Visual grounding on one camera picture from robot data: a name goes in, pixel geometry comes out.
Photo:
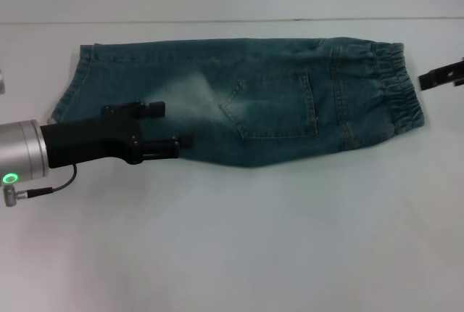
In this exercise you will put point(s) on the blue denim shorts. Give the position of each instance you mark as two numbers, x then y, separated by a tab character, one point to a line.
290	109

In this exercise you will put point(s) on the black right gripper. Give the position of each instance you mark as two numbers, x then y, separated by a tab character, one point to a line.
461	62

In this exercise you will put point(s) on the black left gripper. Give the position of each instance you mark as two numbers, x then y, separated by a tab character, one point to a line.
90	141

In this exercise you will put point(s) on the silver metal stub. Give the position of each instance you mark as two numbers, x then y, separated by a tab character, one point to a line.
1	83

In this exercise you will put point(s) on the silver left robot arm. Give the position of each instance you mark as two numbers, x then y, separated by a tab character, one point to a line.
18	152

